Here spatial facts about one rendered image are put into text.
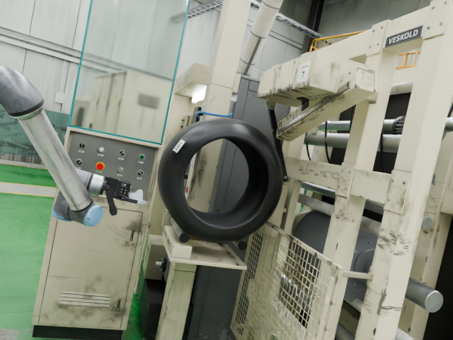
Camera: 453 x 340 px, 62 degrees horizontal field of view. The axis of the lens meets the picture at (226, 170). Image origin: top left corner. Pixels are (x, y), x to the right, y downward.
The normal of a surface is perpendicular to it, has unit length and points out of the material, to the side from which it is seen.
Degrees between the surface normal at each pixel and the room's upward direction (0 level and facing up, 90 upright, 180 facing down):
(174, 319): 90
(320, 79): 90
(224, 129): 80
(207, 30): 90
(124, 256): 90
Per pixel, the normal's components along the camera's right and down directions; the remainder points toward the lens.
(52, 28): 0.55, 0.16
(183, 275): 0.26, 0.11
